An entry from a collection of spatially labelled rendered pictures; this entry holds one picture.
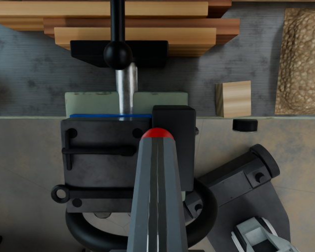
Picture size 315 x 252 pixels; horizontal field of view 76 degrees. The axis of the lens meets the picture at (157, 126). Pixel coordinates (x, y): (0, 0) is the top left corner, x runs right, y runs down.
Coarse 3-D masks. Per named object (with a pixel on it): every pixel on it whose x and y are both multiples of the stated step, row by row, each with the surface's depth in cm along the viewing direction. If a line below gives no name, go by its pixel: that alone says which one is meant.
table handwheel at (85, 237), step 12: (204, 192) 41; (204, 204) 37; (216, 204) 37; (72, 216) 33; (204, 216) 33; (216, 216) 35; (72, 228) 31; (84, 228) 30; (96, 228) 30; (192, 228) 30; (204, 228) 31; (84, 240) 29; (96, 240) 28; (108, 240) 28; (120, 240) 28; (192, 240) 29
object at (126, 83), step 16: (80, 48) 18; (96, 48) 18; (144, 48) 18; (160, 48) 18; (96, 64) 24; (144, 64) 24; (160, 64) 24; (128, 80) 22; (128, 96) 22; (128, 112) 23
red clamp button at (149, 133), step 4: (152, 128) 17; (156, 128) 17; (160, 128) 17; (148, 132) 17; (152, 132) 17; (156, 132) 17; (160, 132) 17; (164, 132) 17; (168, 132) 17; (144, 136) 17; (148, 136) 17; (152, 136) 17; (156, 136) 17; (160, 136) 17; (164, 136) 17; (168, 136) 17; (172, 136) 17
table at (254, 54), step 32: (0, 32) 27; (32, 32) 27; (256, 32) 27; (0, 64) 28; (32, 64) 28; (64, 64) 28; (192, 64) 28; (224, 64) 28; (256, 64) 28; (0, 96) 28; (32, 96) 28; (64, 96) 28; (192, 96) 28; (256, 96) 29
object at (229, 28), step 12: (48, 24) 22; (60, 24) 22; (72, 24) 22; (84, 24) 22; (96, 24) 22; (108, 24) 22; (132, 24) 22; (144, 24) 22; (156, 24) 22; (168, 24) 22; (180, 24) 22; (192, 24) 22; (204, 24) 22; (216, 24) 22; (228, 24) 22; (216, 36) 23; (228, 36) 23
